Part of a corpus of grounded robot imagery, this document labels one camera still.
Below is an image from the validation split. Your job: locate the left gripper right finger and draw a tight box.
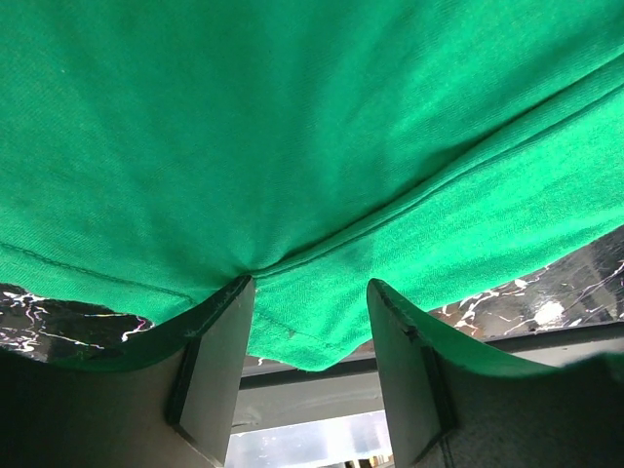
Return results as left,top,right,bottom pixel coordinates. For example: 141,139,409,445
367,279,623,467

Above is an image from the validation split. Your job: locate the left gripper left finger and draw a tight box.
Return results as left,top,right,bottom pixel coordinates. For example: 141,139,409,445
48,273,256,467

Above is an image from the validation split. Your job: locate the green t-shirt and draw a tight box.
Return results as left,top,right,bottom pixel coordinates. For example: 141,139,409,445
1,1,623,371

